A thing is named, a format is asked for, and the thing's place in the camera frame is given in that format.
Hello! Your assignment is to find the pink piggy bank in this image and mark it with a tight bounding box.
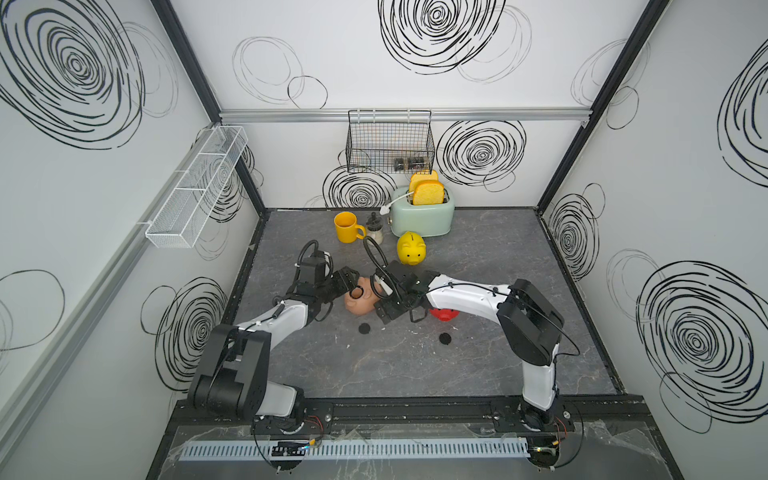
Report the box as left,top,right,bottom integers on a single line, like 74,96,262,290
344,277,384,316

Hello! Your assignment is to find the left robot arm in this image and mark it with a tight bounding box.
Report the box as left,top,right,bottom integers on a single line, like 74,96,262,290
187,254,360,420

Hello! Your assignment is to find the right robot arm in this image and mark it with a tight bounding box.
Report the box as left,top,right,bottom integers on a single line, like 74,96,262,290
372,262,564,431

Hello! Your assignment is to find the yellow piggy bank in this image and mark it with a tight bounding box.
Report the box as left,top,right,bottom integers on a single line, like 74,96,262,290
396,231,426,266

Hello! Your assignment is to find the red piggy bank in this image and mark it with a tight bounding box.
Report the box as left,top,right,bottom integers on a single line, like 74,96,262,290
430,309,460,322

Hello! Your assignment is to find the yellow ceramic mug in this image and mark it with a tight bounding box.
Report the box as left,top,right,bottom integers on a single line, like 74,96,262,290
334,211,367,244

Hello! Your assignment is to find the glass sugar jar with spoon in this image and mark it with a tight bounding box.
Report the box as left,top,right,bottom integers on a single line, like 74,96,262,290
365,212,384,245

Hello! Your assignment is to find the mint green toaster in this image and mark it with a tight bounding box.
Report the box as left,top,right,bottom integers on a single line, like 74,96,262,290
388,186,455,238

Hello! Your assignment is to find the yellow toast slice front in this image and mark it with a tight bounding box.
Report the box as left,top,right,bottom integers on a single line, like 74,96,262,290
411,180,445,206

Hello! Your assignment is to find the yellow toast slice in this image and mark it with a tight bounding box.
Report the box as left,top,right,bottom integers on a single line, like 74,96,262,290
408,170,438,192
411,180,445,206

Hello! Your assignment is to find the yellow toast slice rear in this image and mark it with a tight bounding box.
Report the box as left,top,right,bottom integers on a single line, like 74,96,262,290
408,170,438,192

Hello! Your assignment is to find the dark item in basket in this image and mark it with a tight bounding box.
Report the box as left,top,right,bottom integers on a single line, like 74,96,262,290
393,157,427,172

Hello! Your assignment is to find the black wire basket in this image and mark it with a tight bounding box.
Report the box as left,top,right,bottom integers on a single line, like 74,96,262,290
344,109,436,174

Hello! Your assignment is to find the white wire shelf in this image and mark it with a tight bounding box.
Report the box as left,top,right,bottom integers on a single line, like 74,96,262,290
145,124,247,249

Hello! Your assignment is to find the white slotted cable duct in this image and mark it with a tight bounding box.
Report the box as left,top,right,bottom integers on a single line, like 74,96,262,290
179,438,530,462

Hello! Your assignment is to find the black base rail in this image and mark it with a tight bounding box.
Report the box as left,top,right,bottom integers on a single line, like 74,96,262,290
166,395,650,434

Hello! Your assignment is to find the black corner frame post left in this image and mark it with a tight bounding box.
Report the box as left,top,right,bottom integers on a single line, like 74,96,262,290
150,0,269,219

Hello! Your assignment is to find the black corner frame post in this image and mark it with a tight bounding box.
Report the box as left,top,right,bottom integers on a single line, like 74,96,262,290
537,0,671,214
150,0,269,219

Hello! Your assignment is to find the black corner frame post right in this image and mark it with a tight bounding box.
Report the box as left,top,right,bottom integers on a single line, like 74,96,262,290
537,0,671,214

